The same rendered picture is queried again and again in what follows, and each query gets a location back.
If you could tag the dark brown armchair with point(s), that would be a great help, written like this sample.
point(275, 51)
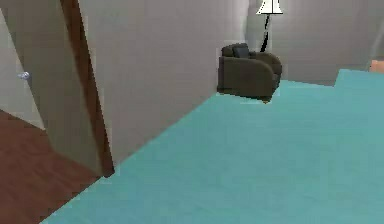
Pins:
point(248, 76)

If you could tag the dark grey cushion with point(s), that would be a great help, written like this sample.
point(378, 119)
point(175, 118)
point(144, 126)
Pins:
point(241, 51)

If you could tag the white shade floor lamp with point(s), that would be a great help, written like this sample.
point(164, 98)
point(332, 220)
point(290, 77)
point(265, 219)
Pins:
point(267, 20)

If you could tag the beige room door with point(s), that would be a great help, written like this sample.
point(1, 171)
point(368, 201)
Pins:
point(50, 83)

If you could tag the silver round door knob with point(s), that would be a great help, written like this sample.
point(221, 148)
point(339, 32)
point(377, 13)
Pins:
point(24, 75)

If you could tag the orange box shape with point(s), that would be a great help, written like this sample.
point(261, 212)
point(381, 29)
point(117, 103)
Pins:
point(377, 65)

